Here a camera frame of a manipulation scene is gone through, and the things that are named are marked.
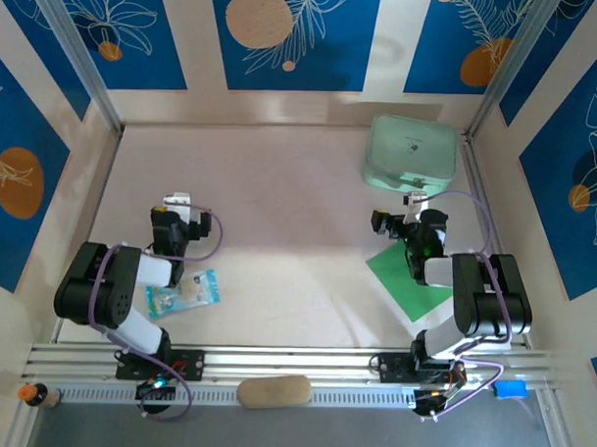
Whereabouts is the green square paper sheet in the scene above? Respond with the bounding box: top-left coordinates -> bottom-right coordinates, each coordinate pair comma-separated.
363,239 -> 456,323

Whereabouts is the blue snack packet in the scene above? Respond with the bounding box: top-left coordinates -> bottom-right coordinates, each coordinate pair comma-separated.
144,265 -> 224,323

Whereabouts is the mint green zipper case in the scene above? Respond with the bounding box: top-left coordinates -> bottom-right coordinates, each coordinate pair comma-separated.
360,112 -> 459,201

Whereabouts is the small blue box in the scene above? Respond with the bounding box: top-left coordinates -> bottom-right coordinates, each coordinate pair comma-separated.
491,378 -> 528,402

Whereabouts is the beige oval wooden block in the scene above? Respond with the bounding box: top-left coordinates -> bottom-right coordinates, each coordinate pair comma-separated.
236,372 -> 313,412

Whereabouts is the small bottle with orange cap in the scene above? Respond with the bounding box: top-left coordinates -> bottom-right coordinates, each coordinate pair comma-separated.
17,380 -> 63,412

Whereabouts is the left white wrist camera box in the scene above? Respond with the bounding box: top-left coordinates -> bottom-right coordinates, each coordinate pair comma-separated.
161,190 -> 203,224

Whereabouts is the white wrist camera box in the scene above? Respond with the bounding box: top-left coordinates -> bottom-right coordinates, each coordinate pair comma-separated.
401,190 -> 431,224
161,190 -> 203,224

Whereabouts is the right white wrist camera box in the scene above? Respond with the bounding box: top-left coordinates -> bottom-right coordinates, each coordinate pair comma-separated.
401,190 -> 431,224

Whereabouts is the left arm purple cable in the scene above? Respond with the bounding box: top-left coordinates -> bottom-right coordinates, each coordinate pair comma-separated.
83,202 -> 225,423

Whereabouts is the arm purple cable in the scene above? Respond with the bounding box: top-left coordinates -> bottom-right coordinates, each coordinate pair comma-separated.
83,202 -> 225,423
408,188 -> 522,426

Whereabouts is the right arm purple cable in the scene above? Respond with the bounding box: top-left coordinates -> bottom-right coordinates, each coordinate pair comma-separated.
408,188 -> 522,426

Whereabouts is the aluminium side rail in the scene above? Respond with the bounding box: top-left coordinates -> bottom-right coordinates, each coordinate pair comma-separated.
451,133 -> 537,350

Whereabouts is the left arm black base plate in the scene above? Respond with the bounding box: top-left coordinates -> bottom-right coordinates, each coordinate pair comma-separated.
115,347 -> 207,383

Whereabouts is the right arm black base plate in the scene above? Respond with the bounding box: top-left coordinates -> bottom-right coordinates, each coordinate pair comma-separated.
376,351 -> 468,387

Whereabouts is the aluminium mounting rail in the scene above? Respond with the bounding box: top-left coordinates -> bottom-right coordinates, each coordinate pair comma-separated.
22,331 -> 561,398

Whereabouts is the slotted grey cable duct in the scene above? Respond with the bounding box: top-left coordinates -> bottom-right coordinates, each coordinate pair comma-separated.
56,377 -> 418,416

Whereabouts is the aluminium frame post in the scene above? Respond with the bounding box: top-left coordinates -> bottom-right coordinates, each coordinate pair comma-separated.
25,0 -> 129,133
466,0 -> 572,141

